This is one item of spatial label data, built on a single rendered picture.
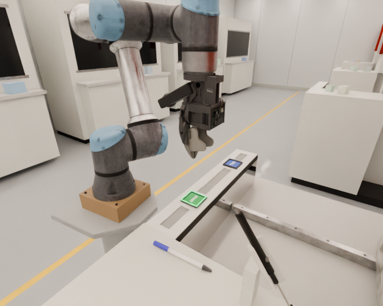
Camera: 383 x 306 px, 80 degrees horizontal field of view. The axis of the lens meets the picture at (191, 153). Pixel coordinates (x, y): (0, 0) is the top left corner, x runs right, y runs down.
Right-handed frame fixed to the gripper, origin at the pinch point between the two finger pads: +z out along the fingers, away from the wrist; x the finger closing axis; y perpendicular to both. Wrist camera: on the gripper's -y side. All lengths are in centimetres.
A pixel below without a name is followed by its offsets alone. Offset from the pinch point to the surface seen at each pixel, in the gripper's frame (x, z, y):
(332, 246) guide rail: 17.0, 26.1, 36.7
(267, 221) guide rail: 17.0, 26.6, 18.3
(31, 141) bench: 52, 74, -256
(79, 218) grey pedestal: -15.4, 28.7, -36.4
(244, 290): -20.0, 10.4, 24.1
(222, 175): 17.2, 15.1, 1.2
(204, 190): 6.3, 15.1, 0.6
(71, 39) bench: 137, -31, -278
